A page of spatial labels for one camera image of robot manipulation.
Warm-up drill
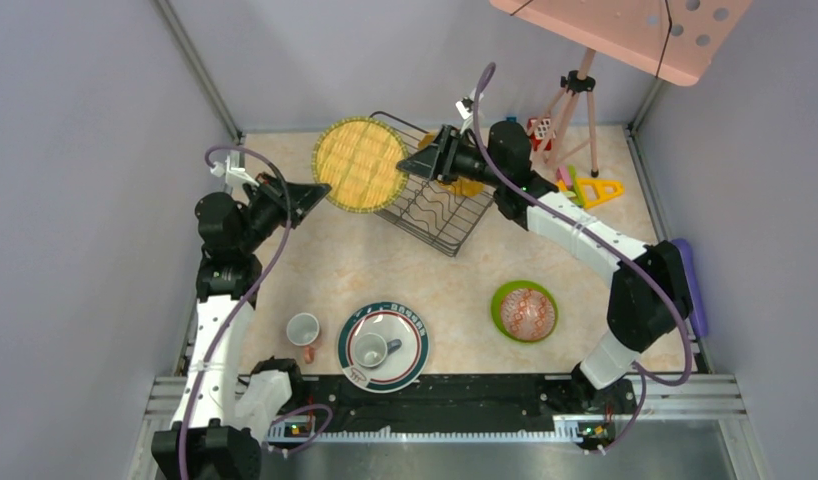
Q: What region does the yellow polka dot plate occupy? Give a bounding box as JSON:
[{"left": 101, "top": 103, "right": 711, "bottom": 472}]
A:
[{"left": 417, "top": 132, "right": 485, "bottom": 197}]

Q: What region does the yellow triangle toy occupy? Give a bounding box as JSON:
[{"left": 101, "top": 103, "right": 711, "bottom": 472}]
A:
[{"left": 574, "top": 178, "right": 625, "bottom": 210}]

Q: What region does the dark wire dish rack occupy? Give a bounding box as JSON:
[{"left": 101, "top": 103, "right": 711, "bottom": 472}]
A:
[{"left": 365, "top": 110, "right": 500, "bottom": 258}]

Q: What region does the red patterned bowl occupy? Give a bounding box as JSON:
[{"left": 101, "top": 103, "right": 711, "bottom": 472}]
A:
[{"left": 498, "top": 287, "right": 557, "bottom": 343}]

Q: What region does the purple handle tool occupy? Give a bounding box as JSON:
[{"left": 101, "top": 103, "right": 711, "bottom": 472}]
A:
[{"left": 671, "top": 238, "right": 709, "bottom": 338}]

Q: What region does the white plate green red rim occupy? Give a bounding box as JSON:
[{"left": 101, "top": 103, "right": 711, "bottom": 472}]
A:
[{"left": 336, "top": 301, "right": 431, "bottom": 394}]

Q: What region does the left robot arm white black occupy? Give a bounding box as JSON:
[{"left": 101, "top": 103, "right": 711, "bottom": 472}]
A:
[{"left": 151, "top": 178, "right": 331, "bottom": 479}]

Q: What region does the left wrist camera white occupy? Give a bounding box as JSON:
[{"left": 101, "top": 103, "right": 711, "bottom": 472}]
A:
[{"left": 209, "top": 150, "right": 258, "bottom": 193}]

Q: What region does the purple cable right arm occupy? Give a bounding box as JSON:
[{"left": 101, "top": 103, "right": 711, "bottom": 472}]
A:
[{"left": 471, "top": 62, "right": 695, "bottom": 453}]

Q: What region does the pink perforated board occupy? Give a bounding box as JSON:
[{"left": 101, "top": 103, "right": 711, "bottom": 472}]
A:
[{"left": 490, "top": 0, "right": 752, "bottom": 86}]

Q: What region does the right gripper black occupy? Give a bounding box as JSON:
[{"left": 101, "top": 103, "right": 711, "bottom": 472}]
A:
[{"left": 397, "top": 126, "right": 505, "bottom": 189}]

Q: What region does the red white dice box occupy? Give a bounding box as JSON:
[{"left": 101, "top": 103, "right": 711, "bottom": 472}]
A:
[{"left": 527, "top": 117, "right": 556, "bottom": 152}]

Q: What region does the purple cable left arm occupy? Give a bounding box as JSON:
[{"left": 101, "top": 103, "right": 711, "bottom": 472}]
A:
[{"left": 177, "top": 145, "right": 334, "bottom": 480}]

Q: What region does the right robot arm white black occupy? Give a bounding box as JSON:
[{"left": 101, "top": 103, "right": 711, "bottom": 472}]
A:
[{"left": 396, "top": 121, "right": 693, "bottom": 412}]

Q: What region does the stack of coloured wooden blocks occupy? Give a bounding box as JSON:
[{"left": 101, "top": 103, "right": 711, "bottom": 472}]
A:
[{"left": 556, "top": 166, "right": 582, "bottom": 204}]

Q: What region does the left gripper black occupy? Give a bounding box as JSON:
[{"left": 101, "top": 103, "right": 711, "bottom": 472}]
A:
[{"left": 237, "top": 170, "right": 331, "bottom": 253}]

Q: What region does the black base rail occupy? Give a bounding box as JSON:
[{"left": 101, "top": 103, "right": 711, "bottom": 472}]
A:
[{"left": 282, "top": 374, "right": 635, "bottom": 434}]

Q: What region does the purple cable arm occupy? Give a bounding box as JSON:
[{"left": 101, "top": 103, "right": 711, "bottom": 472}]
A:
[
  {"left": 471, "top": 62, "right": 695, "bottom": 453},
  {"left": 177, "top": 145, "right": 334, "bottom": 480}
]

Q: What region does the grey white cup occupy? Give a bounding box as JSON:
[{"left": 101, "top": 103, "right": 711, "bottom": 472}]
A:
[{"left": 353, "top": 333, "right": 402, "bottom": 369}]

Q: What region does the woven bamboo round tray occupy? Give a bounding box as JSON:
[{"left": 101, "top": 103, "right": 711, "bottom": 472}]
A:
[{"left": 311, "top": 116, "right": 409, "bottom": 214}]

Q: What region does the pink tripod stand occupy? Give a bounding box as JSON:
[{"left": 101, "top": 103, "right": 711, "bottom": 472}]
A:
[{"left": 527, "top": 48, "right": 600, "bottom": 178}]

